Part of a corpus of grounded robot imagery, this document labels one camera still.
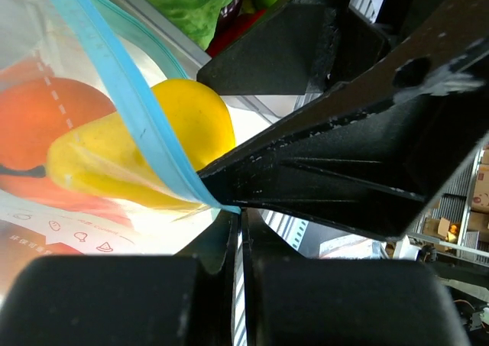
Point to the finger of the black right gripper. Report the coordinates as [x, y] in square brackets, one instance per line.
[295, 47]
[370, 155]

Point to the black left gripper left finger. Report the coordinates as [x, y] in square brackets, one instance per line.
[184, 299]

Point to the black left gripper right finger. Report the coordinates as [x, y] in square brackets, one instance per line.
[293, 300]

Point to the yellow toy pear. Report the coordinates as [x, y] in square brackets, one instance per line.
[101, 159]

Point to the clear zip top bag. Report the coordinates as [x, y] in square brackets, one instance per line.
[95, 42]

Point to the orange pink toy peach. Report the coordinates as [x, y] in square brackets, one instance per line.
[45, 192]

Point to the orange toy tangerine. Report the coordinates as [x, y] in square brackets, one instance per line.
[35, 113]

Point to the clear plastic food bin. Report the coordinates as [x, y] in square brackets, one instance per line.
[192, 58]

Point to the red toy bell pepper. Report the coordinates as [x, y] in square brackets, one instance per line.
[241, 24]

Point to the dark purple toy eggplant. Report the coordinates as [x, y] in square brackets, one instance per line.
[228, 14]

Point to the green white toy cabbage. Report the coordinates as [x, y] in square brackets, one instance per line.
[197, 19]

